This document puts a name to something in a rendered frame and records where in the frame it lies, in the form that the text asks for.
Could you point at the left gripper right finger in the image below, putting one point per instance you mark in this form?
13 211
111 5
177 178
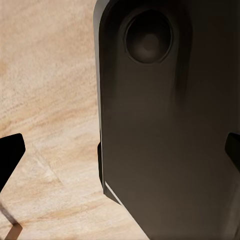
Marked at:
232 148

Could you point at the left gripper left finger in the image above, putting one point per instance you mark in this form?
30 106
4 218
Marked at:
12 149

